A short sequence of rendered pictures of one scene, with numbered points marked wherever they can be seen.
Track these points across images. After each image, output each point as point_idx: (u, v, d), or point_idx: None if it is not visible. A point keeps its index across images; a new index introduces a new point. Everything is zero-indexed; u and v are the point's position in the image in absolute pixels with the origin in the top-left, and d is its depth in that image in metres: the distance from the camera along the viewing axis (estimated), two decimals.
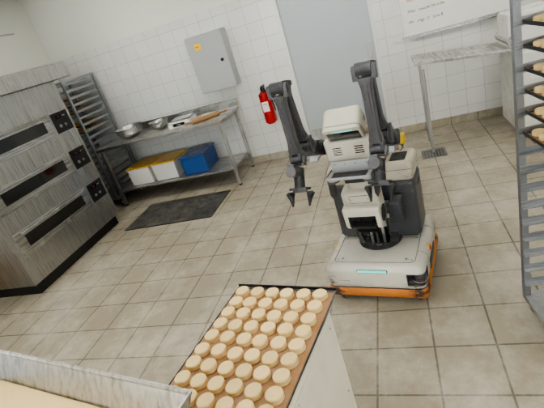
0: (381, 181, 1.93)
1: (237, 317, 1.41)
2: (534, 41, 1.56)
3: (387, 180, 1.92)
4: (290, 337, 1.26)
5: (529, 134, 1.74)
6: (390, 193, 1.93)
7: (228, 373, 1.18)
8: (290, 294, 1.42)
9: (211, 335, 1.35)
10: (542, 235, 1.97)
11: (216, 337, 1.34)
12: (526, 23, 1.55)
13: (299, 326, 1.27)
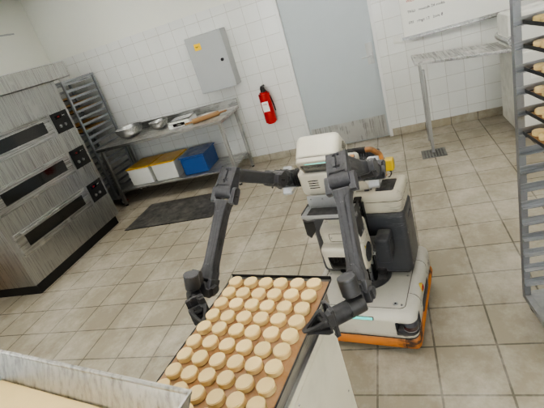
0: (333, 317, 1.17)
1: (230, 308, 1.38)
2: (534, 41, 1.56)
3: (340, 334, 1.20)
4: (282, 328, 1.23)
5: (529, 134, 1.74)
6: (317, 333, 1.18)
7: (219, 365, 1.15)
8: (283, 283, 1.39)
9: (203, 326, 1.32)
10: (542, 235, 1.97)
11: (208, 329, 1.31)
12: (526, 23, 1.55)
13: (292, 316, 1.23)
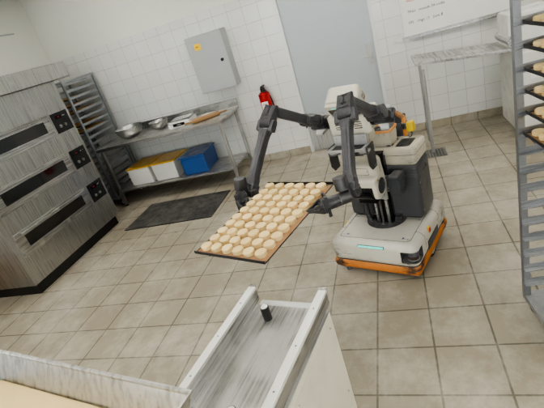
0: (326, 201, 1.75)
1: (263, 200, 2.01)
2: (534, 41, 1.56)
3: (332, 215, 1.78)
4: (295, 210, 1.84)
5: (529, 134, 1.74)
6: (316, 212, 1.78)
7: (251, 227, 1.80)
8: (300, 185, 1.99)
9: (244, 209, 1.97)
10: (542, 235, 1.97)
11: (247, 210, 1.96)
12: (526, 23, 1.55)
13: (301, 202, 1.84)
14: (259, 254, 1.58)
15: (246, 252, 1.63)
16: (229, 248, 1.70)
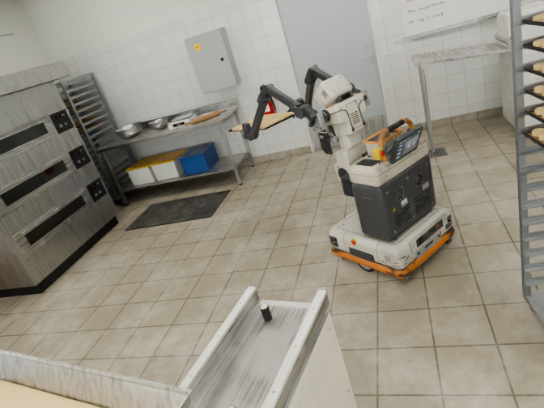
0: None
1: (280, 116, 3.57)
2: (534, 41, 1.56)
3: None
4: None
5: (529, 134, 1.74)
6: None
7: None
8: (274, 121, 3.39)
9: (277, 113, 3.66)
10: (542, 235, 1.97)
11: (275, 115, 3.66)
12: (526, 23, 1.55)
13: None
14: (232, 128, 3.76)
15: (239, 125, 3.79)
16: (248, 121, 3.83)
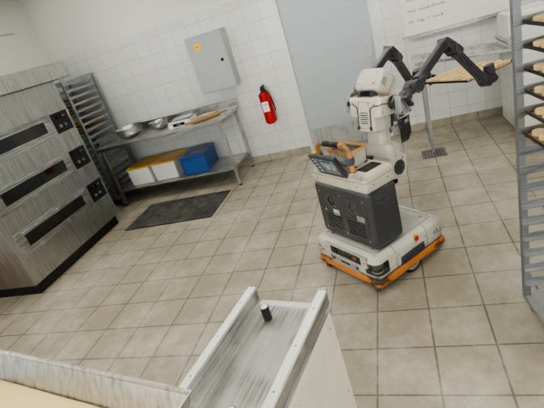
0: None
1: (470, 74, 2.97)
2: (534, 41, 1.56)
3: None
4: None
5: (529, 134, 1.74)
6: None
7: None
8: (440, 78, 3.05)
9: None
10: (542, 235, 1.97)
11: (482, 70, 3.00)
12: (526, 23, 1.55)
13: (443, 74, 3.18)
14: None
15: (477, 61, 3.30)
16: (488, 61, 3.21)
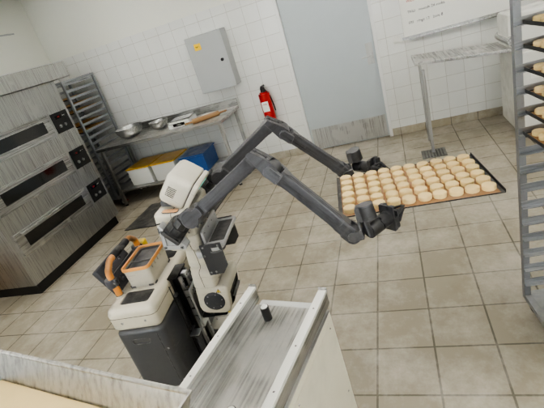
0: (376, 159, 1.96)
1: (382, 198, 1.64)
2: (534, 41, 1.56)
3: None
4: None
5: (529, 134, 1.74)
6: None
7: (435, 177, 1.67)
8: (349, 185, 1.79)
9: (410, 196, 1.57)
10: (542, 235, 1.97)
11: (410, 195, 1.59)
12: (526, 23, 1.55)
13: (380, 172, 1.85)
14: (467, 154, 1.79)
15: (471, 159, 1.73)
16: (476, 169, 1.64)
